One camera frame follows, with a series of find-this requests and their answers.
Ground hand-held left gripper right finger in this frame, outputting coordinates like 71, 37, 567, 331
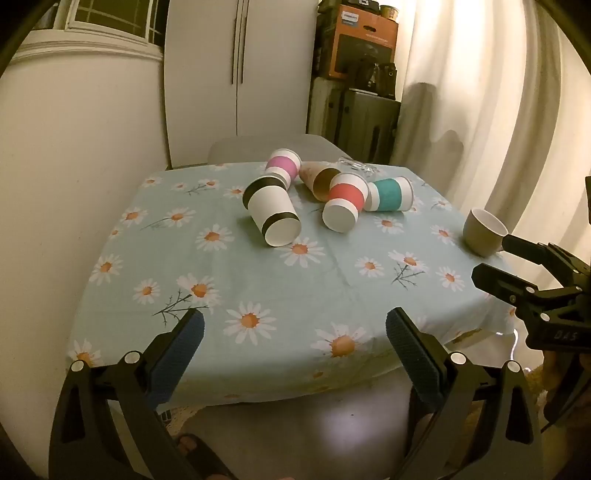
385, 307, 546, 480

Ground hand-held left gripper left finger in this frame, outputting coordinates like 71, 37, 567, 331
48, 308, 206, 480

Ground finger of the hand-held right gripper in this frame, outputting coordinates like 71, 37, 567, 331
471, 263, 561, 319
502, 234, 591, 288

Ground beige ceramic cup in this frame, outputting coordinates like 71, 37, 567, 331
463, 208, 509, 258

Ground teal banded paper cup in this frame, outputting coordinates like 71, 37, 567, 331
365, 176, 414, 213

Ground black banded white paper cup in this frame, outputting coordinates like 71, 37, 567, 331
242, 175, 302, 247

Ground red banded paper cup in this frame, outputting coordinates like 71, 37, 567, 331
322, 172, 370, 233

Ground brown paper cup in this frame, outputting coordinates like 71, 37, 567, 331
298, 163, 342, 203

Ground pink banded paper cup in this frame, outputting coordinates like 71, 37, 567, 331
265, 148, 302, 189

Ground person's foot in sandal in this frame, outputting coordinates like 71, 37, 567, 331
174, 433, 238, 480

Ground daisy print blue tablecloth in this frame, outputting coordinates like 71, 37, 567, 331
67, 161, 520, 408

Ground cream curtain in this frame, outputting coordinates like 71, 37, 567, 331
390, 0, 591, 273

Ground clear plastic wrapper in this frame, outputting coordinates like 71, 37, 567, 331
333, 157, 382, 178

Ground dark green cabinet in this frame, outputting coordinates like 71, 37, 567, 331
307, 76, 402, 164

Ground grey chair back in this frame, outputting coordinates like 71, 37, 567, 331
208, 134, 354, 166

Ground white rounded appliance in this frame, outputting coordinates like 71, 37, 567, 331
0, 30, 168, 352

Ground black items on cabinet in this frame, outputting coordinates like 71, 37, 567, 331
347, 56, 398, 100

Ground orange cardboard box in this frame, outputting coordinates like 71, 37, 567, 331
320, 4, 399, 80

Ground white refrigerator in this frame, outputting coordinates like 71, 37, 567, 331
164, 0, 321, 169

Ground white framed window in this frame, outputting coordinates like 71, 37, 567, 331
32, 0, 169, 47

